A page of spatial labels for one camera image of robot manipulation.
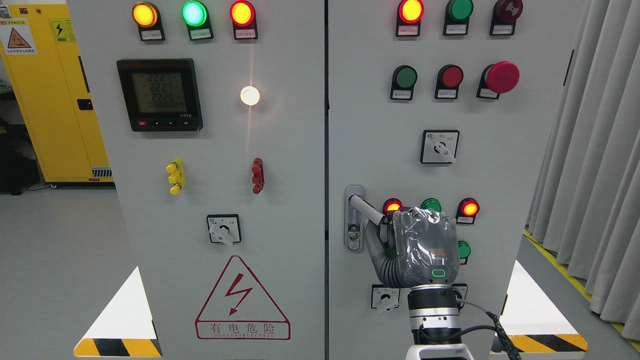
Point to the red lit light middle right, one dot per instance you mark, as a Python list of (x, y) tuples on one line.
[(467, 211)]

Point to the green push button lower right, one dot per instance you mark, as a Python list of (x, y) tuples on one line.
[(464, 250)]

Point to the green light middle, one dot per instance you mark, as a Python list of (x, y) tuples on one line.
[(431, 204)]

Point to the red lit light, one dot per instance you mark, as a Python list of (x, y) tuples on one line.
[(467, 211), (391, 205)]

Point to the lower white rotary switch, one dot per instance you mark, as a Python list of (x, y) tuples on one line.
[(384, 299)]

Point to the digital power meter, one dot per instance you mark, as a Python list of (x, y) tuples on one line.
[(161, 95)]

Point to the yellow terminal connector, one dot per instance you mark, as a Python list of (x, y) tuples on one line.
[(176, 176)]

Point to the green indicator light left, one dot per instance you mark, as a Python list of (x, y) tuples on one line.
[(197, 20)]

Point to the left cabinet door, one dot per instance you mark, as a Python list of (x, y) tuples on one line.
[(282, 227)]

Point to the white lit indicator light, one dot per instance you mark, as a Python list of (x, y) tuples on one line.
[(250, 95)]

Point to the green indicator light right top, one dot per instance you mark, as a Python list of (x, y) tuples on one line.
[(457, 17)]

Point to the right cabinet door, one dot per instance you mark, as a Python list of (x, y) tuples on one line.
[(439, 115)]

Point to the grey curtain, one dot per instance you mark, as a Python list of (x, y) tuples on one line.
[(586, 206)]

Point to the green indicator light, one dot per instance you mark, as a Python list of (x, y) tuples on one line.
[(457, 17), (197, 20)]

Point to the red push button upper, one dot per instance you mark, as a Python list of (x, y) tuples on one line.
[(448, 82)]

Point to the red electric hazard sign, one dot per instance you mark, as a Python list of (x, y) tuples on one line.
[(240, 308)]

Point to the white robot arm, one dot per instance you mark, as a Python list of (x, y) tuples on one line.
[(435, 324)]

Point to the red indicator light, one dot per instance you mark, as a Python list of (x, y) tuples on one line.
[(409, 16), (244, 20)]

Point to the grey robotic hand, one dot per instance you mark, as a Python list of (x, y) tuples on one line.
[(426, 243)]

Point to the upper right rotary switch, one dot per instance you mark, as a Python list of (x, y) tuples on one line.
[(439, 146)]

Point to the silver door handle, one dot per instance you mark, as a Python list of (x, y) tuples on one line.
[(356, 216)]

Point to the red indicator light left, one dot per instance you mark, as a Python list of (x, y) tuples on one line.
[(244, 20)]

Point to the green push button upper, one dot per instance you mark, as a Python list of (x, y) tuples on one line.
[(403, 83)]

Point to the red terminal connector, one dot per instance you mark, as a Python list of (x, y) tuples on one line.
[(258, 177)]

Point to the red emergency stop button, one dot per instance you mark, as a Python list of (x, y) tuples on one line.
[(497, 79)]

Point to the yellow safety cabinet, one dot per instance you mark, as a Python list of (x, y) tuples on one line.
[(40, 51)]

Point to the red indicator light right top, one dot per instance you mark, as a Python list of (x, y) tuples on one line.
[(409, 16)]

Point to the dark red buzzer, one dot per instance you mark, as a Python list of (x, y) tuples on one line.
[(504, 17)]

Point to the black key selector switch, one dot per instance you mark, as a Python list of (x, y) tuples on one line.
[(460, 290)]

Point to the left door rotary switch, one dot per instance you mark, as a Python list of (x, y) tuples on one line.
[(224, 229)]

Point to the cabinet door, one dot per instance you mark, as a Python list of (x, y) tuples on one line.
[(282, 227), (439, 115)]

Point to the red lit light middle left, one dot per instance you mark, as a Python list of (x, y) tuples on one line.
[(391, 205)]

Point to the orange indicator light left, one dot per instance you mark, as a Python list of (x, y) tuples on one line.
[(149, 21)]

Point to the green push button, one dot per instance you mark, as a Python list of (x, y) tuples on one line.
[(403, 83), (464, 250)]

